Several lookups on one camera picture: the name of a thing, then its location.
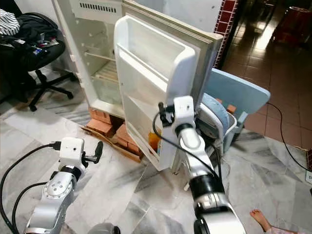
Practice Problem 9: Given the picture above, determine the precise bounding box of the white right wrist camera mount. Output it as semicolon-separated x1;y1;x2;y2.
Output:
172;96;196;130

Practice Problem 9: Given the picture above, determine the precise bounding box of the black office chair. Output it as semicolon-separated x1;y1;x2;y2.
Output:
0;12;76;112

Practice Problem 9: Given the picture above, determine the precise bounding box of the white fridge door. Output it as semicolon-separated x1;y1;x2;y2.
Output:
114;0;224;172

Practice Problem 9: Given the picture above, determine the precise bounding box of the grey robot leg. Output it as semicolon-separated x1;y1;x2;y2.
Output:
88;223;121;234

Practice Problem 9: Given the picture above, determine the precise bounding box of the white fridge cabinet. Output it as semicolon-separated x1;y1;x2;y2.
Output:
51;0;127;120

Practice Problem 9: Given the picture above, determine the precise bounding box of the long black left arm cable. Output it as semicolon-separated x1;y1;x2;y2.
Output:
0;141;62;234

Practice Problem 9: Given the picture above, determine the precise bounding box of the short black left arm cable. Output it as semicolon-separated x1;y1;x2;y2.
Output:
12;182;52;230

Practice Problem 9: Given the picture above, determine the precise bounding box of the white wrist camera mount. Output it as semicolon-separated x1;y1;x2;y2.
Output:
58;137;86;170
172;96;196;130

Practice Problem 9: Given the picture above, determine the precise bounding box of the black clothes heap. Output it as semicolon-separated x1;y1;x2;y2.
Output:
7;14;66;57

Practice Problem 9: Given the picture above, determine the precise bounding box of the red brick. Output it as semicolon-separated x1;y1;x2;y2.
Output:
116;124;139;154
90;119;117;138
89;108;110;125

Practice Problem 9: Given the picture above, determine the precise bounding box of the white wire fridge shelf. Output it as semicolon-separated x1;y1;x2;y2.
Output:
92;62;120;84
84;50;117;63

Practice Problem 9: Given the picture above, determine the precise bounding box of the light blue rounded board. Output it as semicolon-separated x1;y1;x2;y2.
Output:
204;67;272;153

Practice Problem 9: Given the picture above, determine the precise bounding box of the wooden plank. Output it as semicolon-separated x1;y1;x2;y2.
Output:
80;124;142;164

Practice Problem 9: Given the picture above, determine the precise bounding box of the red tiled pillar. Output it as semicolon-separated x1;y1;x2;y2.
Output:
214;0;240;69

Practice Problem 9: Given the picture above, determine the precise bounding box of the red plastic stool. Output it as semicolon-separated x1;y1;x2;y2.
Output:
272;5;312;45

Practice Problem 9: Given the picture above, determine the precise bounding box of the black white striped cloth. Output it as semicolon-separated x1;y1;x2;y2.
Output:
0;9;21;36

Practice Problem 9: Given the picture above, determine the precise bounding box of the orange juice bottle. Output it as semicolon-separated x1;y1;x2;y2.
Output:
148;131;161;152

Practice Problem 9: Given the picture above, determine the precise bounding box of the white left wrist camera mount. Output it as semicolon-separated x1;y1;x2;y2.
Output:
58;137;86;170

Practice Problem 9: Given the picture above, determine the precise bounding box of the thin black floor cable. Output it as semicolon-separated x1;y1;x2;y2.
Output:
266;101;312;172

